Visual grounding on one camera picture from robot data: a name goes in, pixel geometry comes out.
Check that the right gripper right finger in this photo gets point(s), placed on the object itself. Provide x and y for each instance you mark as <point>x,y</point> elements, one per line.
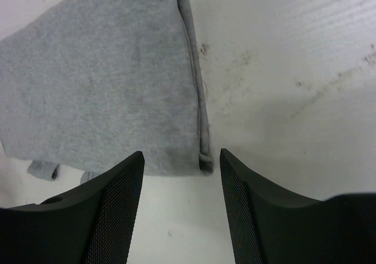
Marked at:
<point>271,224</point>

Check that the grey tank top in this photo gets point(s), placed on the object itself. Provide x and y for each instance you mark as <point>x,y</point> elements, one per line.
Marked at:
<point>90,82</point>

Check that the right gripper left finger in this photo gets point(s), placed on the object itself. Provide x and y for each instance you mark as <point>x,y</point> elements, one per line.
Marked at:
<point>91,223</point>

